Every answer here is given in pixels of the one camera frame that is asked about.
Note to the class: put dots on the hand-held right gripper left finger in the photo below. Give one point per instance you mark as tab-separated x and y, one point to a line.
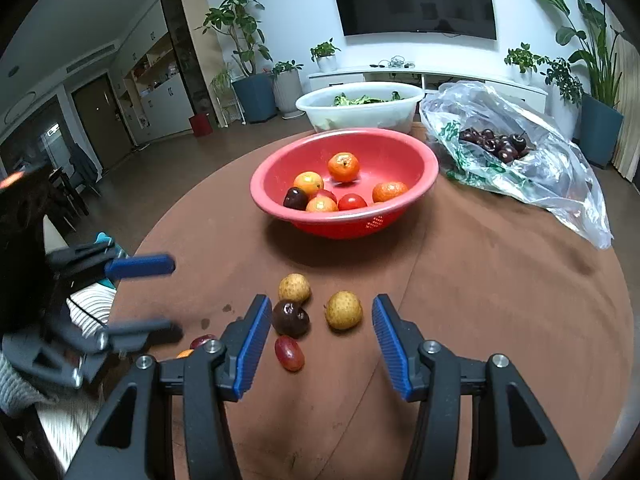
252	350

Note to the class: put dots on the white plastic basin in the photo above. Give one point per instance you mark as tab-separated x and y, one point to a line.
360	117

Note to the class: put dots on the white wall cabinet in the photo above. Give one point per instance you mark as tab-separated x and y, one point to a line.
165	105

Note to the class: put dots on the small plant in white pot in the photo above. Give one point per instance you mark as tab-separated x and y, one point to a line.
326	62
522	72

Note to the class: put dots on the white television cabinet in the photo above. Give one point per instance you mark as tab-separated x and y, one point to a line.
450	77

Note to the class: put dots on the orange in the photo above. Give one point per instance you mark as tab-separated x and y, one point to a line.
389	192
321	205
308	181
185	354
343	167

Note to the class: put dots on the brown door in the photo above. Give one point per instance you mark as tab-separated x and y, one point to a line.
100	115

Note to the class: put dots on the beige curtain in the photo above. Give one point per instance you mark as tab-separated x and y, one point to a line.
627	110

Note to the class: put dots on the pile of dark cherries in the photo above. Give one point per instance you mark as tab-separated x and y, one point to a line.
492	145

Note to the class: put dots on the red plastic basin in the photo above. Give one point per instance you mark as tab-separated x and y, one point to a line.
390	155

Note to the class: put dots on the tan speckled round fruit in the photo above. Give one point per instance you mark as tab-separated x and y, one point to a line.
343	310
294	288

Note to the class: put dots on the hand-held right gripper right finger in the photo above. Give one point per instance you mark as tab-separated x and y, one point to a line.
392	350

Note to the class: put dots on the teal cloth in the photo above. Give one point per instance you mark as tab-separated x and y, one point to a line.
104	240

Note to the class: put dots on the red tomato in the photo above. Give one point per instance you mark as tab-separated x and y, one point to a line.
352	202

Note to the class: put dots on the dark glass display cabinet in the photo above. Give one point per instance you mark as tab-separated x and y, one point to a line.
187	60

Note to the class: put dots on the dark purple passion fruit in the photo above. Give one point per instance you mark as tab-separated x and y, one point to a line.
290	318
295	198

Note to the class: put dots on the clear plastic bag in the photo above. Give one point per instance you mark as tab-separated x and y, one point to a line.
550	180

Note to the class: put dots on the leafy green vegetables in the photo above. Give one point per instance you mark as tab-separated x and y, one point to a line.
365	100

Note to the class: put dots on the tall plant in blue pot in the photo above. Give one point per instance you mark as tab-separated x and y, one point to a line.
255	97

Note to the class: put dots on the red waste bin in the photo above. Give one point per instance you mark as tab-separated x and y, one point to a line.
201	125

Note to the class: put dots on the large-leaf plant in blue pot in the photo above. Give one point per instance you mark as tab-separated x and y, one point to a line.
602	130

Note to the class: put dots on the plant on white stand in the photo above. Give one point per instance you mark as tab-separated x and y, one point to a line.
227	100

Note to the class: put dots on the plant in tall white pot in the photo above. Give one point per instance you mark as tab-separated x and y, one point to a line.
562	110

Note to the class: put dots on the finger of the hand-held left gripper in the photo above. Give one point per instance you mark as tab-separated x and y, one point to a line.
145	332
145	265

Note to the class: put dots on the plant in ribbed white pot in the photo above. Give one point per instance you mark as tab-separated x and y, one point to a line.
287	92

